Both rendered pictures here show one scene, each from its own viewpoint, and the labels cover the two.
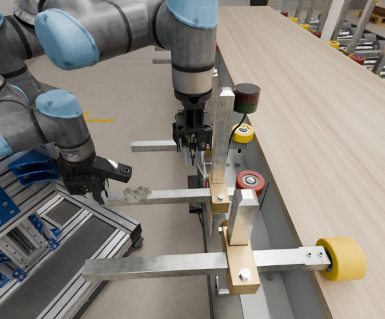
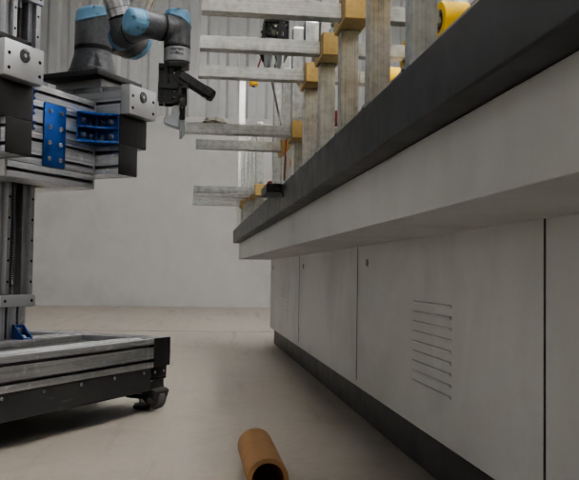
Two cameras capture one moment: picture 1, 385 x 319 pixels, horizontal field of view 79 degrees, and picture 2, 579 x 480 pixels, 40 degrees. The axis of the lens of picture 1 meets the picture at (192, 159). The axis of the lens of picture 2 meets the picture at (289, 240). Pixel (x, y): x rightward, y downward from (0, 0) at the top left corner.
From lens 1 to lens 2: 2.04 m
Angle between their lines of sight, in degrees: 45
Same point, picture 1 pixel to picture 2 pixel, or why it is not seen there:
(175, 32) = not seen: outside the picture
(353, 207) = not seen: hidden behind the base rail
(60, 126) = (179, 24)
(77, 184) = (169, 87)
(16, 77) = (107, 51)
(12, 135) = (152, 15)
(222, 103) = (296, 33)
